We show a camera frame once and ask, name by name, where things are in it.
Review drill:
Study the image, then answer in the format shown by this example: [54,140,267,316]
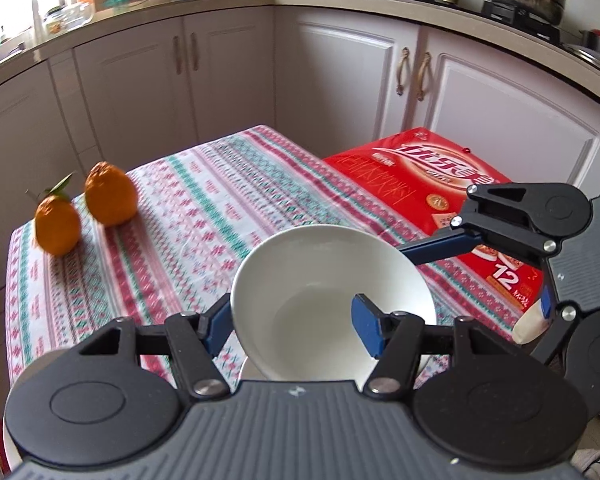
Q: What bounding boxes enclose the white floral bowl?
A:
[230,224,437,386]
[239,356,444,388]

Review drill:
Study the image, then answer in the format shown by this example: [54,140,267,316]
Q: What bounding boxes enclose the patterned red green tablecloth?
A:
[4,123,527,391]

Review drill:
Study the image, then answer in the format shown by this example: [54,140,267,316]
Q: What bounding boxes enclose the white kitchen cabinets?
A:
[0,0,600,288]

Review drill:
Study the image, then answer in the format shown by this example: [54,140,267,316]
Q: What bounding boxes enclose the orange with green leaf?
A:
[26,172,81,257]

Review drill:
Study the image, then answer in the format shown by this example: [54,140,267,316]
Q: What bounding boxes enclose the bumpy orange without leaf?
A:
[84,162,138,228]

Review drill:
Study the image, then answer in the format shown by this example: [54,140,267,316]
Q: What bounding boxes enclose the gloved right hand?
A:
[512,300,550,346]

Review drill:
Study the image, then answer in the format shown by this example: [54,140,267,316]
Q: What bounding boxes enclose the red cardboard gift box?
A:
[325,128,543,313]

